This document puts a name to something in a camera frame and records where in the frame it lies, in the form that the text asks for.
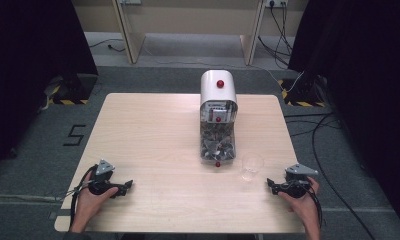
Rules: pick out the person's left hand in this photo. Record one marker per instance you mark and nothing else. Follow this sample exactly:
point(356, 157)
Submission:
point(88, 203)

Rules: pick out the stand base with striped tape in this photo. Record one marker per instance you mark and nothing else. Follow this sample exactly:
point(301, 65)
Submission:
point(73, 89)
point(303, 93)

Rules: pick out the pile of dark wrapped packets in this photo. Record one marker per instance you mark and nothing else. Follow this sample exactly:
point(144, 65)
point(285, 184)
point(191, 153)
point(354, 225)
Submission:
point(218, 143)

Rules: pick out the black curtain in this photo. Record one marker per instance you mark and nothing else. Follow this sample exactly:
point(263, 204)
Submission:
point(28, 66)
point(368, 83)

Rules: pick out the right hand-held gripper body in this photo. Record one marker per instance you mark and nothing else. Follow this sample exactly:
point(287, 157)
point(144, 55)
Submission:
point(296, 183)

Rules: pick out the beige wooden desk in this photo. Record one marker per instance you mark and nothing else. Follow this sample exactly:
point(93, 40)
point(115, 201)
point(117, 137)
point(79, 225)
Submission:
point(188, 20)

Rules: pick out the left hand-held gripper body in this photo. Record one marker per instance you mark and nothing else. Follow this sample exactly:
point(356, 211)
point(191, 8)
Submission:
point(99, 182)

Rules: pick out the white dispenser with red knobs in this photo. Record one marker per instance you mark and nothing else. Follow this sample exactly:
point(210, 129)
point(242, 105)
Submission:
point(218, 116)

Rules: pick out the white power strip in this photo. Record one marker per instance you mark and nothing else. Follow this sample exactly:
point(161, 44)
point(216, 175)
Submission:
point(276, 2)

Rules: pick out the person's right hand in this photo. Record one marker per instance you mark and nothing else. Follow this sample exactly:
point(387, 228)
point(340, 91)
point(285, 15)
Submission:
point(304, 208)

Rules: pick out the clear plastic cup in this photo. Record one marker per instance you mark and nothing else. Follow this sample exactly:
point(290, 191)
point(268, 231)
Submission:
point(252, 166)

